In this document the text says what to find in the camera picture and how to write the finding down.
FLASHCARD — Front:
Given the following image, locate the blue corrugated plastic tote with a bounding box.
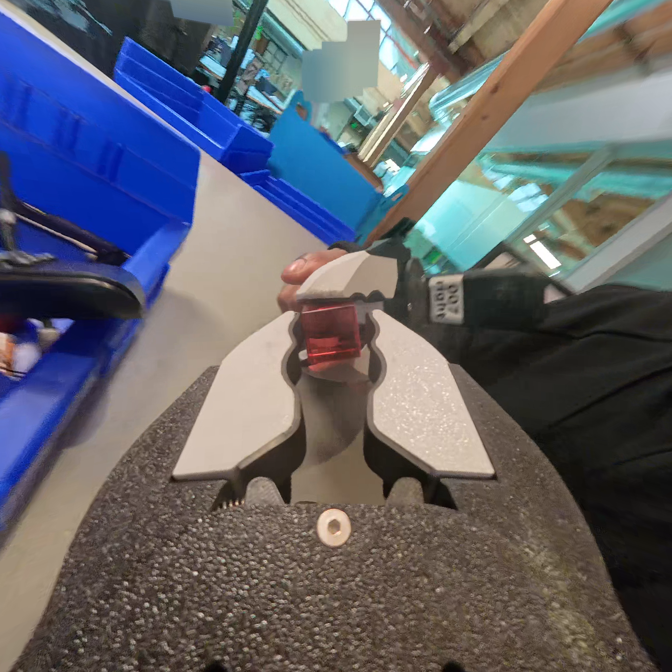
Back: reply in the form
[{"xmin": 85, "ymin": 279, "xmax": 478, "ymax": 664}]
[{"xmin": 268, "ymin": 89, "xmax": 410, "ymax": 239}]

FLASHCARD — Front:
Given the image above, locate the wooden post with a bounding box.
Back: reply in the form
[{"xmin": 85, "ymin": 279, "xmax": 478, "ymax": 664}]
[{"xmin": 365, "ymin": 0, "xmax": 612, "ymax": 245}]

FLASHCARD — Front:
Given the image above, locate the black remote control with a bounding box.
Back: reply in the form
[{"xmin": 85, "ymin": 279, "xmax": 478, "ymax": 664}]
[{"xmin": 0, "ymin": 262, "xmax": 147, "ymax": 321}]

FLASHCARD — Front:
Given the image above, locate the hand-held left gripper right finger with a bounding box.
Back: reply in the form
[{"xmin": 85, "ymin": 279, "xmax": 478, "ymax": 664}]
[{"xmin": 365, "ymin": 309, "xmax": 497, "ymax": 497}]

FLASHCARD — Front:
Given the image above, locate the black pole stand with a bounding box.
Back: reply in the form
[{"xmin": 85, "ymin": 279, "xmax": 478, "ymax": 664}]
[{"xmin": 216, "ymin": 0, "xmax": 270, "ymax": 103}]

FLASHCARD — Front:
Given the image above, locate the black marker pen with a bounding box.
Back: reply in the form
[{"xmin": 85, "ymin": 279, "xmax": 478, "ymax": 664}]
[{"xmin": 13, "ymin": 199, "xmax": 129, "ymax": 266}]

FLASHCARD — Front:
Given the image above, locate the red translucent cube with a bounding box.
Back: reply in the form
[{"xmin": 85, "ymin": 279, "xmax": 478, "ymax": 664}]
[{"xmin": 300, "ymin": 304, "xmax": 364, "ymax": 371}]

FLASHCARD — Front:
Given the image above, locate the person's right hand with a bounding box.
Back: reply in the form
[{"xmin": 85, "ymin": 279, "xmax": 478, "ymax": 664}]
[{"xmin": 276, "ymin": 248, "xmax": 348, "ymax": 314}]

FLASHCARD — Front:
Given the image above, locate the person's black jacket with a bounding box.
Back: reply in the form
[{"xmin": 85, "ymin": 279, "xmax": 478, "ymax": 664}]
[{"xmin": 430, "ymin": 283, "xmax": 672, "ymax": 672}]

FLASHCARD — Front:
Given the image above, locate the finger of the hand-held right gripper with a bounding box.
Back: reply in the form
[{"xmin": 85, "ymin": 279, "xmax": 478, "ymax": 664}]
[
  {"xmin": 295, "ymin": 250, "xmax": 400, "ymax": 306},
  {"xmin": 299, "ymin": 303, "xmax": 386, "ymax": 383}
]

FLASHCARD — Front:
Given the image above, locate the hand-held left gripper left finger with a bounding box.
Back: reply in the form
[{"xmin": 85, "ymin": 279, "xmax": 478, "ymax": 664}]
[{"xmin": 171, "ymin": 310, "xmax": 307, "ymax": 499}]

